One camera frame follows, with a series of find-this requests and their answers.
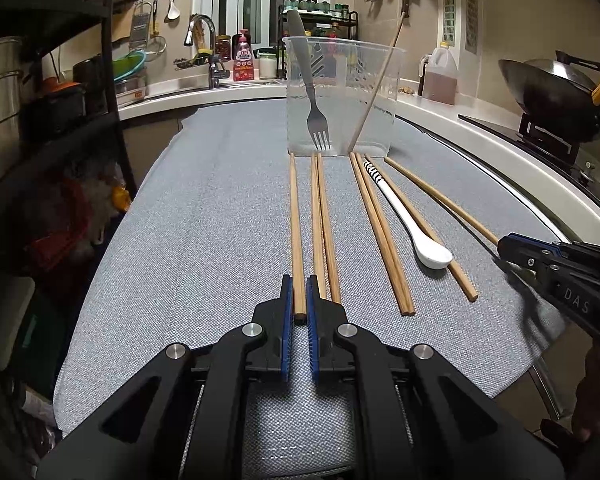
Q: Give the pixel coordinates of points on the wooden chopstick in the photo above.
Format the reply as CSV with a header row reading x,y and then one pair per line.
x,y
327,230
375,237
440,199
383,235
317,225
377,82
297,240
460,280

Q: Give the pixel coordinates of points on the row of sauce bottles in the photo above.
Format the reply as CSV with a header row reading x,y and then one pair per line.
x,y
283,55

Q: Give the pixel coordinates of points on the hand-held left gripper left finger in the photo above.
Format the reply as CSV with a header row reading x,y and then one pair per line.
x,y
286,330

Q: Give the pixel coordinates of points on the white ladle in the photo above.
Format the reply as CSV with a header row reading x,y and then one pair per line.
x,y
172,12

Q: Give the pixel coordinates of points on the stacked colourful bowls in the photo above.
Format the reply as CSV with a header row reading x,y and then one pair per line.
x,y
125,66

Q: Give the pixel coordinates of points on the hanging wooden board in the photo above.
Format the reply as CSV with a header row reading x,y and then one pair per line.
x,y
123,25

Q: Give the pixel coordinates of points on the clear plastic container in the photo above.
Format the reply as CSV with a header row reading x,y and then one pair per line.
x,y
342,110

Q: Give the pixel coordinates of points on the black shelf rack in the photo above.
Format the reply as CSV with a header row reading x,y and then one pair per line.
x,y
112,60

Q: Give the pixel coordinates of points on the large steel pot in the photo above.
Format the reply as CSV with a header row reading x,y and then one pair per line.
x,y
0,110

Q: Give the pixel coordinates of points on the sink brush caddy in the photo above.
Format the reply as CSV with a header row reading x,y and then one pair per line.
x,y
195,60

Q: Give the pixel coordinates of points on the black appliance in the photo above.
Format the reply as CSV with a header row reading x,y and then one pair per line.
x,y
92,85

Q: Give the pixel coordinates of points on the steel sink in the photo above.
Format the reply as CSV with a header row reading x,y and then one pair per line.
x,y
180,87

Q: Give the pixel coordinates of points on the black pot with orange lid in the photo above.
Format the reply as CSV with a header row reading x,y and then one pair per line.
x,y
60,105

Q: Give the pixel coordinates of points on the chrome faucet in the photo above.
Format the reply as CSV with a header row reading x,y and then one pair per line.
x,y
213,67

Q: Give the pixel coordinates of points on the black spice rack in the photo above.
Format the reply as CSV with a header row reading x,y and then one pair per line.
x,y
350,20

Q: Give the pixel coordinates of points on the grey fabric mat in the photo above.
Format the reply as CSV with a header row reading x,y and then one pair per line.
x,y
205,240

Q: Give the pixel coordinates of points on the white jar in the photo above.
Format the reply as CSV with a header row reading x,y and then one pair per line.
x,y
266,67

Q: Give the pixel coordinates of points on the grey wall vent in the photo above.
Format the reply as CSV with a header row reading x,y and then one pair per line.
x,y
448,15
471,22

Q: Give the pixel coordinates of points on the black wok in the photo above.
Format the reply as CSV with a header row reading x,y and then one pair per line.
x,y
545,90

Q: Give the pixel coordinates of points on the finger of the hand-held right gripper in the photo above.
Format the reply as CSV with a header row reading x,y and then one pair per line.
x,y
530,238
517,255

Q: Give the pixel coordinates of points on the row of spice jars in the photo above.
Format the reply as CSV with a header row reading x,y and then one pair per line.
x,y
307,6

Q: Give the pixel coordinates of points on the colourful plastic bags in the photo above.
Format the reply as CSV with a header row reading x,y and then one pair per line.
x,y
70,220

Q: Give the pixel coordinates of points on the metal grater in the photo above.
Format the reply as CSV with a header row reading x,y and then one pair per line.
x,y
140,22

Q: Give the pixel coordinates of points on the steel basin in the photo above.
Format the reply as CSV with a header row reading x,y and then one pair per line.
x,y
130,87

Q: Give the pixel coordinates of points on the red detergent bottle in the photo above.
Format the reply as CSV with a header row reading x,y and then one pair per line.
x,y
243,65

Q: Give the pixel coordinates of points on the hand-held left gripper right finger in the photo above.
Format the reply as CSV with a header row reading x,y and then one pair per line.
x,y
313,330

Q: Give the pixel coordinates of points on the black gas stove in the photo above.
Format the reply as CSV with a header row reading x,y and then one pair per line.
x,y
495,127

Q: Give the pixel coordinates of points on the cooking oil jug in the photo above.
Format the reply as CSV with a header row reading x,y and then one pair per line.
x,y
440,85

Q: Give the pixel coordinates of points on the metal fork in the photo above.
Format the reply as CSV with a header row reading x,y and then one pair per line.
x,y
318,127

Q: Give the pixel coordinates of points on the person's right hand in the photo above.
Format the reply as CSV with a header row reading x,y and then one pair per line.
x,y
597,400

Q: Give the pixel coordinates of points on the glass jar of chillies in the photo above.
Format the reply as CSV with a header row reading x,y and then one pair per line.
x,y
223,50

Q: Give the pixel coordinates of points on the blue basin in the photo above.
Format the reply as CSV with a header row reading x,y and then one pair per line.
x,y
142,62

